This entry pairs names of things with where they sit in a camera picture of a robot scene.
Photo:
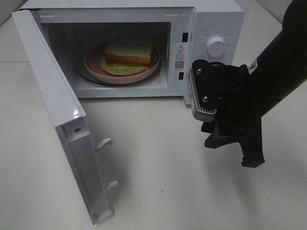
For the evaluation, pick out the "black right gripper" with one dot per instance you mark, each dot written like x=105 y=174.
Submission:
x=218 y=95

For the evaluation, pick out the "sandwich with lettuce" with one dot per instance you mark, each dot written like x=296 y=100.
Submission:
x=128 y=56

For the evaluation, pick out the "pink round plate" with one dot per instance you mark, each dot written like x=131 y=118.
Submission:
x=92 y=62

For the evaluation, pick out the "white microwave door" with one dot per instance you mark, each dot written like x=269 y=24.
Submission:
x=68 y=118

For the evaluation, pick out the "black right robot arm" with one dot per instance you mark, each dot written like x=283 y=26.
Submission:
x=282 y=65

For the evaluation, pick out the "upper white power knob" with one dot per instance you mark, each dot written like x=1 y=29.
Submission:
x=216 y=46

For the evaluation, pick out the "white warning label sticker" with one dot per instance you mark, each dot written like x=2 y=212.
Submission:
x=179 y=56

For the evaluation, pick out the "white microwave oven body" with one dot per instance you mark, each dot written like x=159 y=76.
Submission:
x=72 y=27

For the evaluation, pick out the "glass microwave turntable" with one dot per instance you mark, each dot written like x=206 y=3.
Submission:
x=153 y=80

